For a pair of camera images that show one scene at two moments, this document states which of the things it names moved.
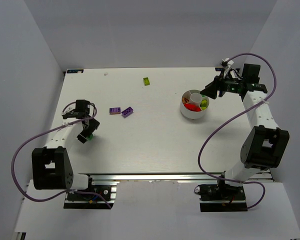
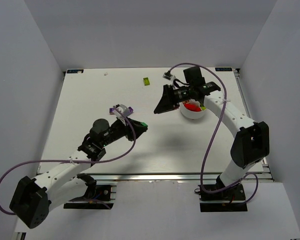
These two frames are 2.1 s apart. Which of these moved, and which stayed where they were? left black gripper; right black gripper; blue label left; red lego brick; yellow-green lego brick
Moved: right black gripper; left black gripper
Stayed: yellow-green lego brick; red lego brick; blue label left
